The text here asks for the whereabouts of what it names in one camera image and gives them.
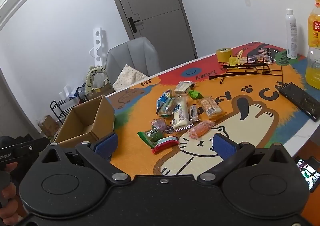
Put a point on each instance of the blue snack packet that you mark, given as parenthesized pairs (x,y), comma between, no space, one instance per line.
(162,99)

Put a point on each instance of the black wire shoe rack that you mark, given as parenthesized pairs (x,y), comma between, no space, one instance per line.
(63,107)

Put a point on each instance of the SF cardboard shipping box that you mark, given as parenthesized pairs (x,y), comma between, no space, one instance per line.
(105,90)

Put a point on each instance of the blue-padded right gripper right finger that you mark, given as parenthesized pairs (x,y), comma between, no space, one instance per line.
(233,156)

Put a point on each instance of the black smartphone on table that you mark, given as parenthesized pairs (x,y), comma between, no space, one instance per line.
(301,99)

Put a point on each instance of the orange biscuit package with barcode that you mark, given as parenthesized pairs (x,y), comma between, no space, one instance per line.
(210,107)

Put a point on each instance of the purple snack packet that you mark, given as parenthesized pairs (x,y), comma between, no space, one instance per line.
(160,124)

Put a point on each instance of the orange-pink snack packet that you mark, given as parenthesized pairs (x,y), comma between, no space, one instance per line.
(200,129)

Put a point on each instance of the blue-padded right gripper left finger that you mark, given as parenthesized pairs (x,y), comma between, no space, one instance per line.
(97,156)

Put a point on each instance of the white perforated rack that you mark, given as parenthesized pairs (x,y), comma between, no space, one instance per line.
(97,52)

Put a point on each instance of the black wire stand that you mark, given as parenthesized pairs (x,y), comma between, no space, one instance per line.
(254,67)

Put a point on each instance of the phone with lit screen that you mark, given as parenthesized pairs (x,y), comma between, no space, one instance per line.
(310,171)

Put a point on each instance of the green-edged cracker package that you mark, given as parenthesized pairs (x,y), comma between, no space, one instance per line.
(167,108)

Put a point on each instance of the grey door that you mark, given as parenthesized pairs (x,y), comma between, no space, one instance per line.
(164,24)

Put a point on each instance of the yellow hair clip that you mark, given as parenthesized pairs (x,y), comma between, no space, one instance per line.
(236,60)

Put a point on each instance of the panda print toilet seat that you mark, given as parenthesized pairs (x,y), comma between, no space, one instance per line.
(95,79)

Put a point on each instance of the white spray bottle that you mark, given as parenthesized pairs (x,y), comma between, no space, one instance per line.
(291,34)

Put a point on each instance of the dotted cream cushion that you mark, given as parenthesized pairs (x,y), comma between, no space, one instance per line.
(127,77)

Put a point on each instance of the dark cookie packet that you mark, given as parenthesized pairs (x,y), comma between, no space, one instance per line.
(193,113)

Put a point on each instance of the clear bag of trinkets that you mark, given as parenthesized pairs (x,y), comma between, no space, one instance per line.
(262,56)

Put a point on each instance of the white sandwich cake package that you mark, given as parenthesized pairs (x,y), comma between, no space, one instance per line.
(183,87)

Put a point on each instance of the red striped snack packet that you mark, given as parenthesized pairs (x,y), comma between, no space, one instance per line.
(163,144)

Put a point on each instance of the colourful cat table mat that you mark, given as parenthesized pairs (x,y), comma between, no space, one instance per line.
(253,111)

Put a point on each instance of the brown cardboard box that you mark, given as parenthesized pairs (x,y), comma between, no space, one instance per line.
(89,121)

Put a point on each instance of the person's left hand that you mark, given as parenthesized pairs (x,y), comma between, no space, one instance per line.
(9,213)

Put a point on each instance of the grey upholstered chair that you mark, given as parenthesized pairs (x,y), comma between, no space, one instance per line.
(139,54)

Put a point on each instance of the orange juice bottle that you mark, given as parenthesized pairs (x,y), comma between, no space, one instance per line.
(312,71)

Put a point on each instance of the white Runfu cake package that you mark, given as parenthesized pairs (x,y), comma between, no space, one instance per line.
(180,119)

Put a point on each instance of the green seaweed snack packet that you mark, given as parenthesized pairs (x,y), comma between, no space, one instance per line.
(151,136)

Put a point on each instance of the green candy wrapper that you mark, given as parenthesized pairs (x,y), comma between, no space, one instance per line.
(195,95)

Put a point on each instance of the yellow tape roll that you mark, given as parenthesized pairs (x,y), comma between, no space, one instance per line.
(223,55)

